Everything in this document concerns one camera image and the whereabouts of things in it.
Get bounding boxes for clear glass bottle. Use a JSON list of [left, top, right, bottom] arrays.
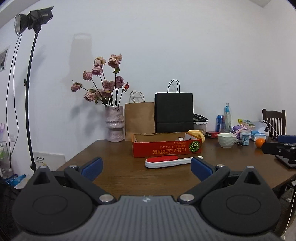
[[224, 103, 231, 133]]

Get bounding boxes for yellow mug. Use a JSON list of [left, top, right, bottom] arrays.
[[188, 130, 205, 143]]

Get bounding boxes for red book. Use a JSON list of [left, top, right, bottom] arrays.
[[205, 132, 219, 138]]

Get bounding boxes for purple plastic container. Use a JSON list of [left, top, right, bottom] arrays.
[[231, 125, 252, 139]]

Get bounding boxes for orange fruit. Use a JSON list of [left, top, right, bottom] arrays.
[[255, 138, 265, 148]]

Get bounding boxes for small blue white cup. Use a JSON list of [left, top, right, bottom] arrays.
[[241, 133, 251, 146]]

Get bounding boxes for white charging cable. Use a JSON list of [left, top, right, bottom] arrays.
[[259, 119, 284, 140]]

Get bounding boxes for blue soda can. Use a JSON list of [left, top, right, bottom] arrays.
[[215, 115, 225, 133]]

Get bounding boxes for black paper bag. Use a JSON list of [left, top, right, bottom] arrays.
[[154, 79, 193, 133]]

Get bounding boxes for wall poster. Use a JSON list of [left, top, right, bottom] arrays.
[[0, 47, 10, 72]]

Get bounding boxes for red cardboard box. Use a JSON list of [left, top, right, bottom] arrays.
[[132, 132, 203, 158]]

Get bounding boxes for pink ceramic vase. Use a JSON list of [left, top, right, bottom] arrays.
[[105, 106, 125, 143]]

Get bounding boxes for white wall heater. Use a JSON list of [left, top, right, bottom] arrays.
[[33, 152, 66, 171]]

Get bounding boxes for brown paper bag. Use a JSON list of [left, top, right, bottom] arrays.
[[125, 90, 155, 141]]

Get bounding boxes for red white lint brush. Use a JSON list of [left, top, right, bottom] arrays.
[[145, 155, 192, 169]]

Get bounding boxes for tissue box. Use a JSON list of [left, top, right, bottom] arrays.
[[251, 120, 268, 142]]

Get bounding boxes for clear food container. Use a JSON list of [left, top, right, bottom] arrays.
[[193, 113, 208, 135]]

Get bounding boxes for dark wooden chair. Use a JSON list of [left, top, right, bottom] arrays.
[[262, 109, 286, 138]]

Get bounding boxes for dried pink roses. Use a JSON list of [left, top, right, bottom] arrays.
[[71, 54, 130, 107]]

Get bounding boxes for black studio light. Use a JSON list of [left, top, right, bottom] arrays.
[[14, 6, 54, 36]]

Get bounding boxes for white ceramic bowl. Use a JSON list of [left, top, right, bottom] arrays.
[[218, 133, 236, 149]]

